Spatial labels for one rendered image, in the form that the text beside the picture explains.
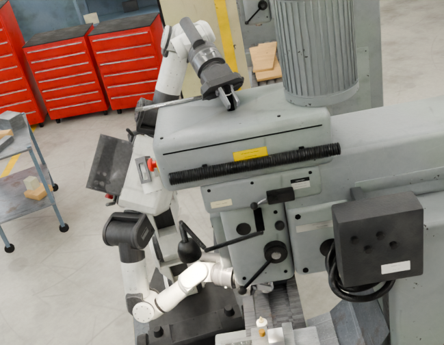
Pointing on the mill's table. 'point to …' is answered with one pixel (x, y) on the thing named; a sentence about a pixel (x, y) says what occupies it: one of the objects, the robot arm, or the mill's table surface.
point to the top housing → (237, 133)
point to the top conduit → (254, 163)
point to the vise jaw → (259, 336)
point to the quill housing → (257, 244)
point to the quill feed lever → (280, 252)
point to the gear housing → (309, 176)
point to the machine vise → (293, 336)
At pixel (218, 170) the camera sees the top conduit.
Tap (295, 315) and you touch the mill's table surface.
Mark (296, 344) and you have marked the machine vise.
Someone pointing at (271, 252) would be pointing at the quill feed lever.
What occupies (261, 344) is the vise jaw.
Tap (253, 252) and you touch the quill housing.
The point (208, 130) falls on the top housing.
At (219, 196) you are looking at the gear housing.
